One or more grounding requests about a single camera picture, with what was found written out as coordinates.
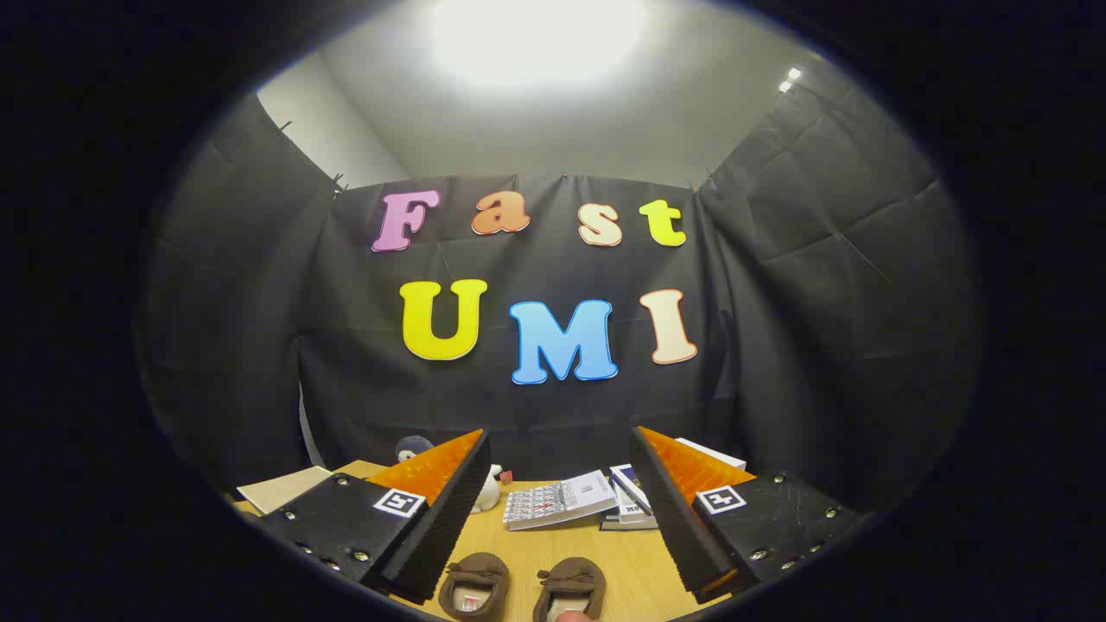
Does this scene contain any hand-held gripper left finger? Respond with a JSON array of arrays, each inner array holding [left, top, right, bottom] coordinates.
[[259, 429, 493, 606]]

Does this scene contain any white duck plush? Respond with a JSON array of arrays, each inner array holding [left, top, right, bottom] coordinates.
[[472, 465, 504, 515]]

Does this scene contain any ceiling light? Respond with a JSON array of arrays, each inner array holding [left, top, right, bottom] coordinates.
[[430, 0, 649, 89]]

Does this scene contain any black backdrop cloth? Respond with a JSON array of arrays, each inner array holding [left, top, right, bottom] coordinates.
[[138, 65, 982, 511]]

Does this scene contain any brown fuzzy slipper shoe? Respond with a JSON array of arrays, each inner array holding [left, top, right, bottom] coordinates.
[[438, 553, 511, 619], [533, 556, 607, 622]]

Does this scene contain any grey patterned cover book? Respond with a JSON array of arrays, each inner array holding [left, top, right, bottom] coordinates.
[[503, 470, 620, 531]]

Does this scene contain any beige fabric storage box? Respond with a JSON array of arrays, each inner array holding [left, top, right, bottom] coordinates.
[[238, 466, 334, 516]]

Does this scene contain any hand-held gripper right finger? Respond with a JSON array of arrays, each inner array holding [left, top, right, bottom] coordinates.
[[631, 425, 865, 606]]

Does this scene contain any plain white book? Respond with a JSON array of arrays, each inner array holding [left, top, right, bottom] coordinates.
[[612, 492, 656, 524]]

